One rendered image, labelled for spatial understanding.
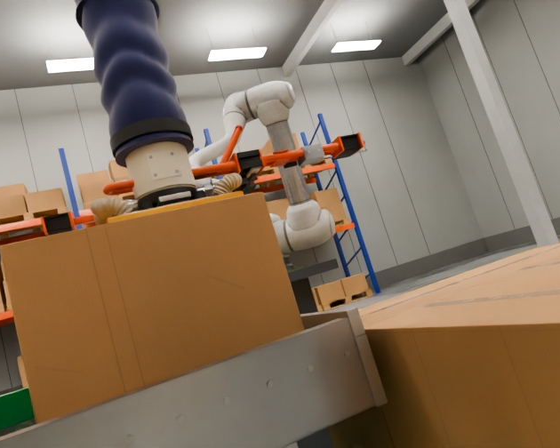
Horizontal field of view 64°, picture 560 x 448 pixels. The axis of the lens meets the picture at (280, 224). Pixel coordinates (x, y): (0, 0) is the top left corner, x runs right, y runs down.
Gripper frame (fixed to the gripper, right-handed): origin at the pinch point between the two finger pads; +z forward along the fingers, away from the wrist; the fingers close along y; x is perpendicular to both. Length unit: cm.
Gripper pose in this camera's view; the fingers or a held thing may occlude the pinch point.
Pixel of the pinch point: (252, 164)
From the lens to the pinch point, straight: 136.8
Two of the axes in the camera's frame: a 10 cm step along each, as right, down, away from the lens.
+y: 2.9, 9.4, -1.6
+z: 3.2, -2.5, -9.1
